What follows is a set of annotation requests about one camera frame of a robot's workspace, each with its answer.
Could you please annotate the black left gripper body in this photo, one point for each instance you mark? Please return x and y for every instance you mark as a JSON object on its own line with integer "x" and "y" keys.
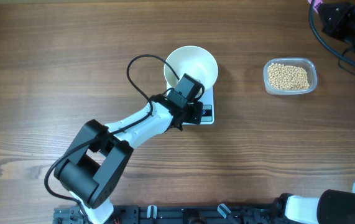
{"x": 194, "y": 112}

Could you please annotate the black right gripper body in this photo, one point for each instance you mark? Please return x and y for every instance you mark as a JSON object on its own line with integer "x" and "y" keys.
{"x": 350, "y": 25}

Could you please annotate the pink plastic measuring scoop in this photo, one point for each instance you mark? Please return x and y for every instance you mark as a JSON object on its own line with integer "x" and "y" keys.
{"x": 316, "y": 3}

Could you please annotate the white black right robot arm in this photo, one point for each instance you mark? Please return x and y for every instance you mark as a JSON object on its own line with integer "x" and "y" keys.
{"x": 313, "y": 135}

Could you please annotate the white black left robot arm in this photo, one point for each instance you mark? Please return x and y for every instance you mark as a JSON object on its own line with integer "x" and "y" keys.
{"x": 91, "y": 167}

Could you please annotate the white digital kitchen scale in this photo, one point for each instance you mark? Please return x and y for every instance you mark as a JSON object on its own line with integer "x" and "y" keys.
{"x": 208, "y": 109}

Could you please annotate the white bowl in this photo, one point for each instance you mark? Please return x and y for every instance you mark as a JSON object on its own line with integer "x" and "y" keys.
{"x": 195, "y": 62}

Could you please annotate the clear plastic bean container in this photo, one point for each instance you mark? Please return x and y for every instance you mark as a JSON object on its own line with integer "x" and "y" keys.
{"x": 298, "y": 62}

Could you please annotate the pile of soybeans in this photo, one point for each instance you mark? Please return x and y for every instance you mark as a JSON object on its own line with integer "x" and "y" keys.
{"x": 287, "y": 77}

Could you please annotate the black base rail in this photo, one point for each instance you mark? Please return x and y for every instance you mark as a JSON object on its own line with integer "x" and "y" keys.
{"x": 134, "y": 214}

